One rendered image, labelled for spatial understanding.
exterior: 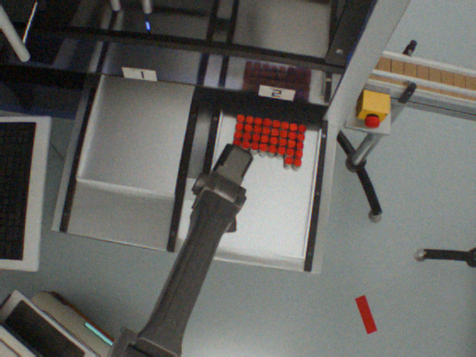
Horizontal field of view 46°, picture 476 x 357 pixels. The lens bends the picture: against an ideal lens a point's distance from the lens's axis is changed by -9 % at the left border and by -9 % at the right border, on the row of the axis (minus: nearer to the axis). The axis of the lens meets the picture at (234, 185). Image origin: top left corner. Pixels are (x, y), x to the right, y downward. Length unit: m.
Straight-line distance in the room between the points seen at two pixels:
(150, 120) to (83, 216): 0.31
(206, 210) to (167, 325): 0.23
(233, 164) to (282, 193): 0.50
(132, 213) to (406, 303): 1.34
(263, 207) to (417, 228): 1.15
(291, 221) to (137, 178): 0.40
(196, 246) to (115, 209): 0.68
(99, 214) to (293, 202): 0.49
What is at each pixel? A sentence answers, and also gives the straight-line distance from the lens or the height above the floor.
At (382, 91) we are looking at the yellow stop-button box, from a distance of 1.54.
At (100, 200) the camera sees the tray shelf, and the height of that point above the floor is 0.88.
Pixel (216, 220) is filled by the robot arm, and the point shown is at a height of 1.45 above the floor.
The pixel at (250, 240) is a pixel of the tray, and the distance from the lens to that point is 1.52.
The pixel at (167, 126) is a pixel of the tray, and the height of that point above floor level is 0.88.
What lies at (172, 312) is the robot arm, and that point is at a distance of 0.82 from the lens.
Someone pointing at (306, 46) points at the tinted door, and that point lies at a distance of 1.28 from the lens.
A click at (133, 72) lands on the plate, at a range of 1.51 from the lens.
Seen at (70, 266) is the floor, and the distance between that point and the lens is 2.46.
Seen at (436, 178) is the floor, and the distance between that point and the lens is 2.65.
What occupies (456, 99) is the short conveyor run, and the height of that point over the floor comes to 0.93.
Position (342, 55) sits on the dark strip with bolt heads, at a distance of 1.29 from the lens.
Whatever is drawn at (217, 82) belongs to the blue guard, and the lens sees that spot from 1.48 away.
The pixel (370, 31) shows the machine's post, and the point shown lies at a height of 1.39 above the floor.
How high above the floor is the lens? 2.38
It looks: 75 degrees down
